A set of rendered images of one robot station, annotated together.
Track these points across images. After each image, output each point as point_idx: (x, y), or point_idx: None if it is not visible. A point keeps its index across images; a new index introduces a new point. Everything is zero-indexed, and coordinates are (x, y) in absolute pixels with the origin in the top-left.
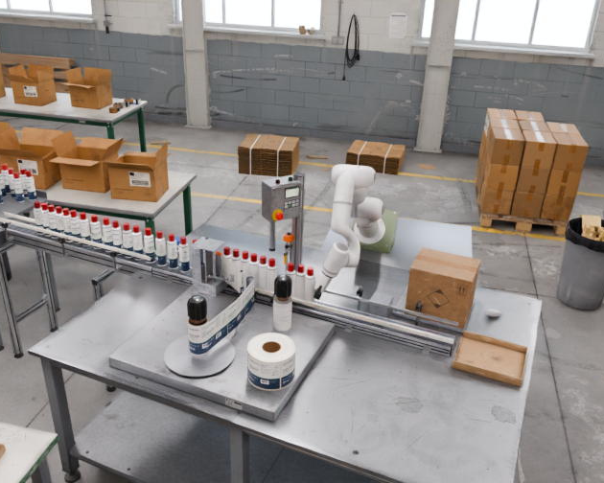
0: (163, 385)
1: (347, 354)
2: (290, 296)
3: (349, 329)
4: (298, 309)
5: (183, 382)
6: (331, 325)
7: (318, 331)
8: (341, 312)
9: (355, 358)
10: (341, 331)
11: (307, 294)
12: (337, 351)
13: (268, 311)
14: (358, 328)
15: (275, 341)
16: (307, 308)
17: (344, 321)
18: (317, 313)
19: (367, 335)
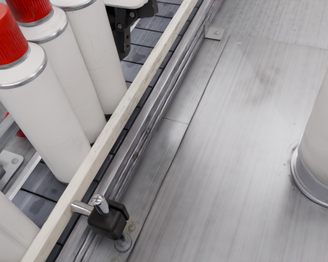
0: None
1: (323, 28)
2: (89, 145)
3: (208, 29)
4: (139, 135)
5: None
6: (239, 39)
7: (283, 64)
8: (189, 8)
9: None
10: (217, 44)
11: (116, 69)
12: (318, 45)
13: (183, 246)
14: (214, 7)
15: None
16: (141, 105)
17: (201, 21)
18: (169, 78)
19: (228, 1)
